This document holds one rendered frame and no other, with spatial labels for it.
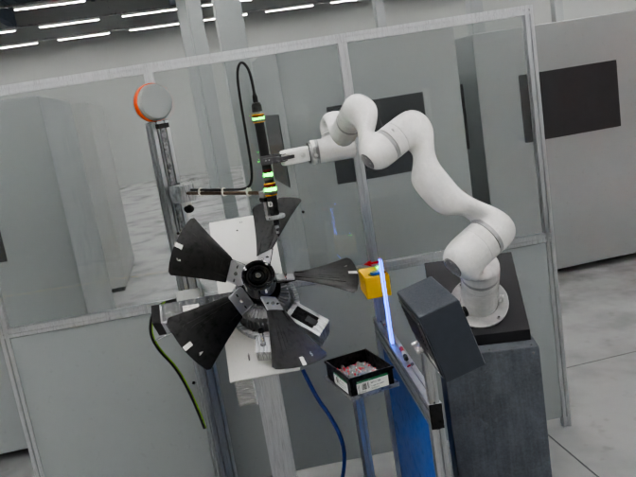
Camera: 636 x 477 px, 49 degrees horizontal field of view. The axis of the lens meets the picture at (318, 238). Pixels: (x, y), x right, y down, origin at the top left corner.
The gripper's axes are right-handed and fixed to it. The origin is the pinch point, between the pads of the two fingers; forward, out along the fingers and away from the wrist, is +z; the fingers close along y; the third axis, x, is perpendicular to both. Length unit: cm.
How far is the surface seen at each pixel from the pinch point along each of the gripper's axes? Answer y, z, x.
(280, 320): -12, 4, -54
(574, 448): 49, -123, -161
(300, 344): -17, -1, -63
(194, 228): 10.8, 29.6, -21.3
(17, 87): 71, 97, 42
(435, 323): -83, -33, -40
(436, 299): -77, -35, -36
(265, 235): 11.6, 4.5, -28.2
